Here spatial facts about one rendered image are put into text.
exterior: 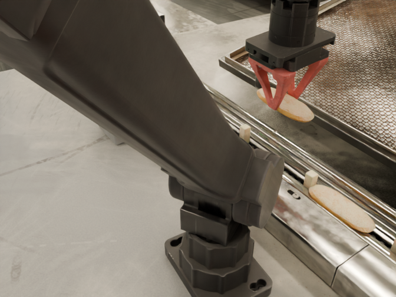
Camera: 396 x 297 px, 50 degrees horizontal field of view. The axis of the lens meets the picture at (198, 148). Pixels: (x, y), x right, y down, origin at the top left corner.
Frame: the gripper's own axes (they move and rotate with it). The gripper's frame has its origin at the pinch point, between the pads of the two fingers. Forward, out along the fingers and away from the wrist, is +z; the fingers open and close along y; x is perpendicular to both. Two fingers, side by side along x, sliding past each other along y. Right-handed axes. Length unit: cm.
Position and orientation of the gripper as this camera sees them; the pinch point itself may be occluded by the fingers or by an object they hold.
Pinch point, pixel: (283, 98)
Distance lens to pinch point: 61.1
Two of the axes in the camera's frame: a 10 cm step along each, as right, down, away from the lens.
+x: 6.0, 5.0, -6.3
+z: 0.2, 7.7, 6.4
